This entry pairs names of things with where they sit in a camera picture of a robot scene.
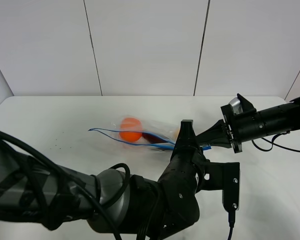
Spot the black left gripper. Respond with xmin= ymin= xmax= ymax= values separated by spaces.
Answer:
xmin=146 ymin=146 xmax=206 ymax=240

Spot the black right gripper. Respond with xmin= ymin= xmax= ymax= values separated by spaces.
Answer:
xmin=174 ymin=93 xmax=259 ymax=153

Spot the clear zip bag blue zipper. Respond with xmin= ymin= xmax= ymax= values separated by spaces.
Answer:
xmin=87 ymin=117 xmax=213 ymax=152

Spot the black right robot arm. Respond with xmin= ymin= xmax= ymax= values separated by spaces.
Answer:
xmin=196 ymin=93 xmax=300 ymax=153

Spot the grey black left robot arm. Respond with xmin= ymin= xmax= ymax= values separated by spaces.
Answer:
xmin=0 ymin=120 xmax=207 ymax=240

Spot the dark purple eggplant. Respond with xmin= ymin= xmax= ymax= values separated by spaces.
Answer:
xmin=142 ymin=132 xmax=174 ymax=151

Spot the orange fruit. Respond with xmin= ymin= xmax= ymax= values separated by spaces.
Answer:
xmin=119 ymin=117 xmax=143 ymax=143

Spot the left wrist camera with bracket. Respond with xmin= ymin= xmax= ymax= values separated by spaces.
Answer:
xmin=196 ymin=161 xmax=241 ymax=213

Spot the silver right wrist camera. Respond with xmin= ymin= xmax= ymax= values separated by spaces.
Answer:
xmin=228 ymin=97 xmax=243 ymax=115

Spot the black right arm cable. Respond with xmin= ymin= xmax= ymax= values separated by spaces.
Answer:
xmin=251 ymin=131 xmax=300 ymax=154

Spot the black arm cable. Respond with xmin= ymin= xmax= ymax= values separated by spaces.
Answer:
xmin=251 ymin=131 xmax=300 ymax=154
xmin=0 ymin=127 xmax=241 ymax=240

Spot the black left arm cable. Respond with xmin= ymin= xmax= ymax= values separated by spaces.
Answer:
xmin=0 ymin=127 xmax=241 ymax=240

